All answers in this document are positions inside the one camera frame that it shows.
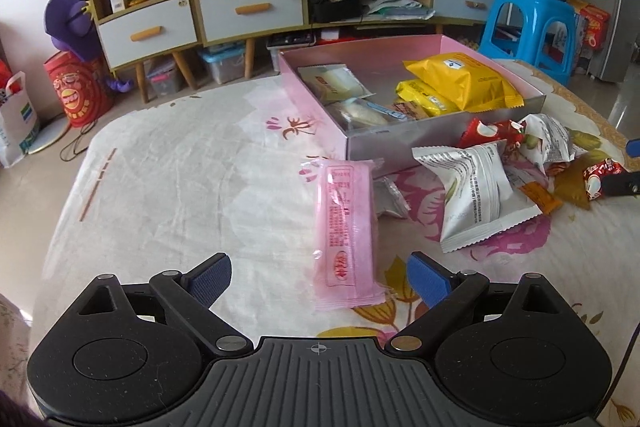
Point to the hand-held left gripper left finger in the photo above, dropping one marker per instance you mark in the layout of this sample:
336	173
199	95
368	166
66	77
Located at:
210	279

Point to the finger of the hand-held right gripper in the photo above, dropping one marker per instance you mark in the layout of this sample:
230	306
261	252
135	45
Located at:
634	148
622	184

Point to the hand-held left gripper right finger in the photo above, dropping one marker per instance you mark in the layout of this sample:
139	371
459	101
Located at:
425	279

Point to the red snack packet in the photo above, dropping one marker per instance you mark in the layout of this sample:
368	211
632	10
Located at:
597	177
487	132

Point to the orange white snack packet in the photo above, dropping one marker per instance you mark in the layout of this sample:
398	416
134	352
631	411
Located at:
542	199

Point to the crinkled white snack packet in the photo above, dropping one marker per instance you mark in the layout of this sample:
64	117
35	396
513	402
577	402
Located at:
550	142

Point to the white grey snack packet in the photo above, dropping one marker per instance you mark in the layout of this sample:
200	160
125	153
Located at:
470	202

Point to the pink snack packet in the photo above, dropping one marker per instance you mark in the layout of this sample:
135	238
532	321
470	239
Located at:
345	227

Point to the pink cardboard box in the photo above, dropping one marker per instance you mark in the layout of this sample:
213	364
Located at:
360	142

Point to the white blue snack packet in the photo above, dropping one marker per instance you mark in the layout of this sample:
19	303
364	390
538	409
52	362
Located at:
362	114

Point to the yellow blue-label snack packet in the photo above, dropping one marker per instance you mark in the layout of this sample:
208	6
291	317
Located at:
425	99

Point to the large yellow snack packet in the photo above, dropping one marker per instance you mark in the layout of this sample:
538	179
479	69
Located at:
465	77

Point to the pale yellow snack packet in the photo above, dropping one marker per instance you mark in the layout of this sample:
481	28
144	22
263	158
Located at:
335	82

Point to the small silver snack packet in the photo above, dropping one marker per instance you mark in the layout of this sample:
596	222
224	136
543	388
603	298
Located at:
390	199

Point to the floral tablecloth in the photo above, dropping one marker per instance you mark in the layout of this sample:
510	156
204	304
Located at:
175	167

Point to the red carton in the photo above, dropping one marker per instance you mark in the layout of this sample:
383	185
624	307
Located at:
592	24

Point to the clear box pink lid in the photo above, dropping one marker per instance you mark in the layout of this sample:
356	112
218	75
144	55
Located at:
165	81

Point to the pale floral cloth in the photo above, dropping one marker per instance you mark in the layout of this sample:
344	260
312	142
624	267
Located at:
12	347

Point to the clear box blue lid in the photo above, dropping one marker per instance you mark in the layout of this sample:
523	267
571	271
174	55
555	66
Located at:
222	66

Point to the white round stand base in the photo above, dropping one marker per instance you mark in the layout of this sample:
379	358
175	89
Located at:
47	137

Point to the red drum box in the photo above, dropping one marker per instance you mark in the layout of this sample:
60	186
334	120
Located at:
75	92

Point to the white paper bag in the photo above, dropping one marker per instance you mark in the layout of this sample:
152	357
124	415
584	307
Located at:
17	127

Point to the wooden shelf cabinet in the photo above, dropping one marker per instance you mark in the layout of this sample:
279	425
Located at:
145	32

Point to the wooden drawer cabinet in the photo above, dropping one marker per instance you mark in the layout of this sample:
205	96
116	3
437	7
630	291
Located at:
250	9

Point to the white cloth pile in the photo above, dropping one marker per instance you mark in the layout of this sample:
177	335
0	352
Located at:
397	4

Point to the black bag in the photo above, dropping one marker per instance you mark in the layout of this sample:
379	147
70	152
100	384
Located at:
335	4

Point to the purple plush toy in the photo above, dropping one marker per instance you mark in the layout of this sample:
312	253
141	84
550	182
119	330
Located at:
65	22

